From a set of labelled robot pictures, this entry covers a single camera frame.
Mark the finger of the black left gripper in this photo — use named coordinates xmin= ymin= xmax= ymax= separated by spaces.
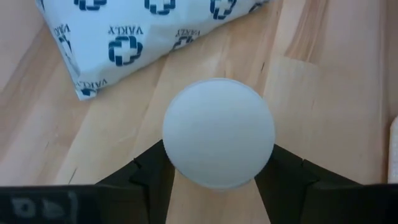
xmin=95 ymin=139 xmax=177 ymax=224
xmin=254 ymin=143 xmax=369 ymax=224

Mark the small white round cap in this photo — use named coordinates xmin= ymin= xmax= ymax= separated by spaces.
xmin=162 ymin=77 xmax=276 ymax=190

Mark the white pack blue cross print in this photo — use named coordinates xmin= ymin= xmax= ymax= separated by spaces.
xmin=35 ymin=0 xmax=272 ymax=101

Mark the white plastic basket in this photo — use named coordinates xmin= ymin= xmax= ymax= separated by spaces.
xmin=387 ymin=114 xmax=398 ymax=185

